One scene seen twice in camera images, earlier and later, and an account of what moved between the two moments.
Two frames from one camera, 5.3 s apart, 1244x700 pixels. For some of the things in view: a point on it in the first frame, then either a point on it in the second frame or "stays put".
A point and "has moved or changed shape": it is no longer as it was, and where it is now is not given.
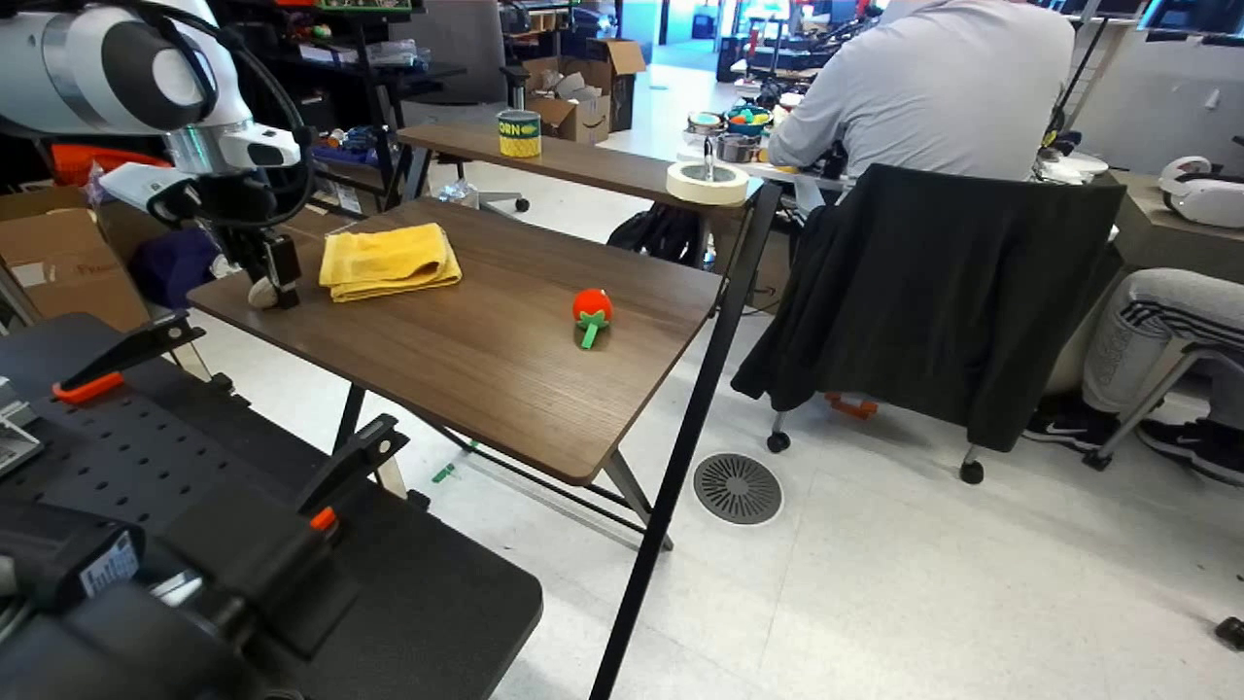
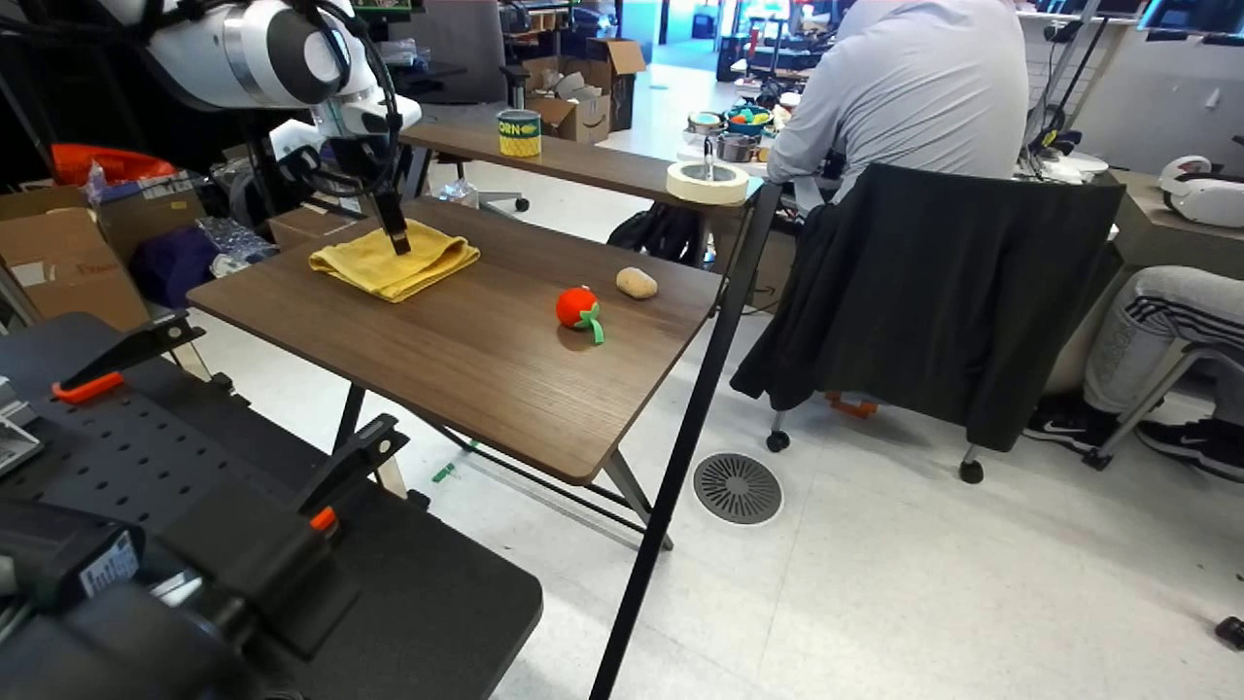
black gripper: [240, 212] -> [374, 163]
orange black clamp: [107, 373] stays put
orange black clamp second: [321, 519] stays put
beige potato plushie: [264, 293] -> [634, 282]
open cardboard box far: [589, 95] stays put
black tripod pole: [703, 396] stays put
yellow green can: [519, 133] stays put
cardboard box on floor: [66, 256] stays put
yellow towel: [387, 256] has moved or changed shape
